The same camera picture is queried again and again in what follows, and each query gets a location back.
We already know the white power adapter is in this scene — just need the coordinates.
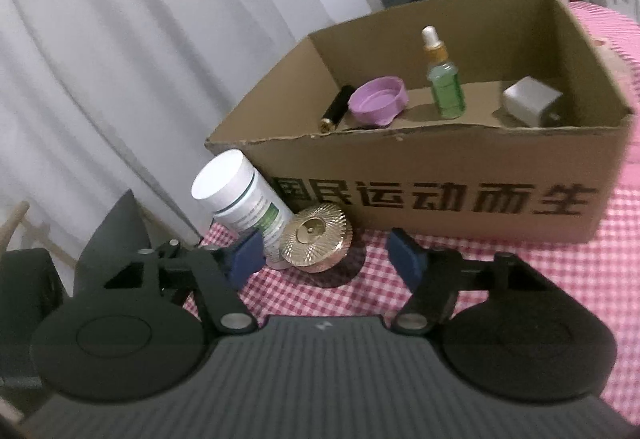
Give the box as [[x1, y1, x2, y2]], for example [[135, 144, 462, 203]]
[[502, 76, 564, 128]]

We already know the white curtain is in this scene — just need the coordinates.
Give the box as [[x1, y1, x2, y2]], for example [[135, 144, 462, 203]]
[[0, 0, 374, 261]]

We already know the gold lid jar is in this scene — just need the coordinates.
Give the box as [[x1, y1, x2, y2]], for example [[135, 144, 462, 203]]
[[279, 203, 354, 274]]

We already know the purple plastic lid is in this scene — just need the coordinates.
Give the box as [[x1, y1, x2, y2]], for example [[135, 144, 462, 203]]
[[348, 76, 409, 127]]

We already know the red checkered tablecloth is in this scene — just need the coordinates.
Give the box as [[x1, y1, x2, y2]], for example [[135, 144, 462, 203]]
[[182, 0, 640, 425]]

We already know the white pill bottle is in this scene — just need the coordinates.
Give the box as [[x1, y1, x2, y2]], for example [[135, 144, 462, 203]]
[[191, 149, 294, 270]]

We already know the black electrical tape roll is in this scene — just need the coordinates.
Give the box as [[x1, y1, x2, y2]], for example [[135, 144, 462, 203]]
[[299, 241, 367, 289]]

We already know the black gold tube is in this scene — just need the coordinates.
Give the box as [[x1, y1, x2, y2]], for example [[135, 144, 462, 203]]
[[319, 85, 355, 134]]

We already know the green dropper bottle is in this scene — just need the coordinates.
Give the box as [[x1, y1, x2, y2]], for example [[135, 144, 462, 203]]
[[422, 25, 466, 120]]

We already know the brown cardboard box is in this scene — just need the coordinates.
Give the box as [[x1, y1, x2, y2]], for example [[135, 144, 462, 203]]
[[206, 0, 634, 243]]

